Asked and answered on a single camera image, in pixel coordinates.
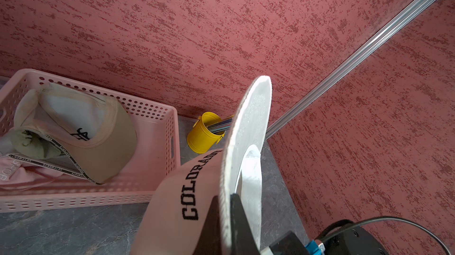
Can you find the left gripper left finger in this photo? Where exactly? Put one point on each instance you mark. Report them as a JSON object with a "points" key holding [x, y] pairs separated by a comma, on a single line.
{"points": [[209, 240]]}

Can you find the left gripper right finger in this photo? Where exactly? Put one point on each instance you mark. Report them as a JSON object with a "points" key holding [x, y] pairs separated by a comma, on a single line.
{"points": [[242, 240]]}

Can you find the white Colorado baseball cap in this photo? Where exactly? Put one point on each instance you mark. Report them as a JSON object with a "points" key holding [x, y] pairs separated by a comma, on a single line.
{"points": [[178, 209]]}

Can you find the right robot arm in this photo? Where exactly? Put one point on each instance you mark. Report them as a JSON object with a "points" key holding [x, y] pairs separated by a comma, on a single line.
{"points": [[355, 241]]}

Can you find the beige baseball cap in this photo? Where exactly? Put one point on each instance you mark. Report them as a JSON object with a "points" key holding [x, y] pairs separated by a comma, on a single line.
{"points": [[81, 134]]}

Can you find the yellow pencil cup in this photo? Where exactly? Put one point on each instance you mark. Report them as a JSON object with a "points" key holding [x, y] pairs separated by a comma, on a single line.
{"points": [[200, 139]]}

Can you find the pink plastic basket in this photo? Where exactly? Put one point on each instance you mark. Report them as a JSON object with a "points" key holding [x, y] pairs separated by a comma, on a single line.
{"points": [[157, 153]]}

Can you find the pink cloth in basket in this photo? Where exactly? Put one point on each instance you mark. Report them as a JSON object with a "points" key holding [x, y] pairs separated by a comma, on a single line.
{"points": [[20, 176]]}

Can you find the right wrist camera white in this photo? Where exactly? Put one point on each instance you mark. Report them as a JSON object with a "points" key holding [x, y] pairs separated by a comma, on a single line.
{"points": [[290, 244]]}

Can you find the right corner aluminium post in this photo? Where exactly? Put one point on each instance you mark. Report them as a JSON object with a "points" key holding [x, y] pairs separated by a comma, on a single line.
{"points": [[402, 19]]}

